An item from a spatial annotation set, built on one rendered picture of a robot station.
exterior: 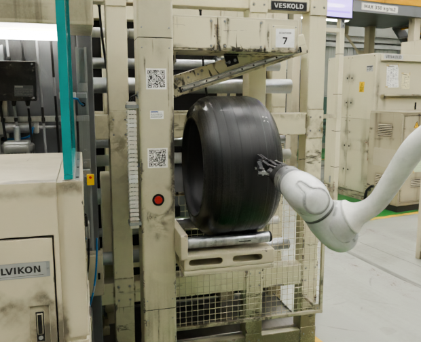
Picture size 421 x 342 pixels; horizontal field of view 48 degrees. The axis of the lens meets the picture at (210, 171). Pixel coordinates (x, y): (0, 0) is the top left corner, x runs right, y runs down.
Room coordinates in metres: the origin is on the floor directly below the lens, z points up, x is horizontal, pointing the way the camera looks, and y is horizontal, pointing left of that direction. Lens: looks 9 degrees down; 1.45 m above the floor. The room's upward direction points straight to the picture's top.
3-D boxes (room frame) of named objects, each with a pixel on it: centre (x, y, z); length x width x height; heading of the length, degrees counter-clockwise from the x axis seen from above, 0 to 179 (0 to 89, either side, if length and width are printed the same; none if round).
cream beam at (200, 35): (2.22, -0.07, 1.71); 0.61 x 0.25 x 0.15; 105
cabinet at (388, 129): (6.18, -2.62, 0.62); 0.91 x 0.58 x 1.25; 115
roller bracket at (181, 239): (1.86, 0.14, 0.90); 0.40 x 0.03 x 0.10; 15
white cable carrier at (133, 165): (1.77, 0.29, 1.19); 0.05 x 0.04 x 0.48; 15
